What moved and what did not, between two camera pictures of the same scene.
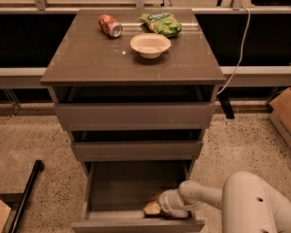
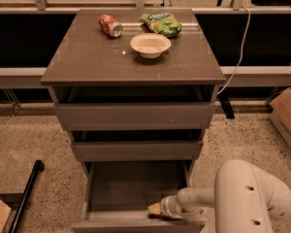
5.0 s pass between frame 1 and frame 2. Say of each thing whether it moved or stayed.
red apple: moved
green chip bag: stayed
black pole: stayed
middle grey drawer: stayed
